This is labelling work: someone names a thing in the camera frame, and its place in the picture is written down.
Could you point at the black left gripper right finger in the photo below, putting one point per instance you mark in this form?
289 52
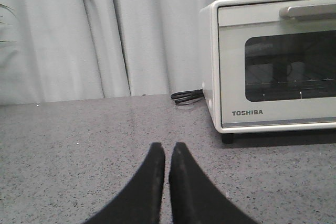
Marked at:
194 198

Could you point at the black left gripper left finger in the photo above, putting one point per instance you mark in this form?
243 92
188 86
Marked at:
140 200

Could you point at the oven door with glass window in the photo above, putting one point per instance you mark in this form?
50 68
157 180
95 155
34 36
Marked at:
277 63

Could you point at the white Toshiba toaster oven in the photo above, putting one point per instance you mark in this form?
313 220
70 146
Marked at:
209 56

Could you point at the grey curtain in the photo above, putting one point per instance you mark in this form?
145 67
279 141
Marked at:
87 49

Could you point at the green plant leaves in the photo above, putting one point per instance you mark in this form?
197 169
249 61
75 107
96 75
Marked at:
8 31

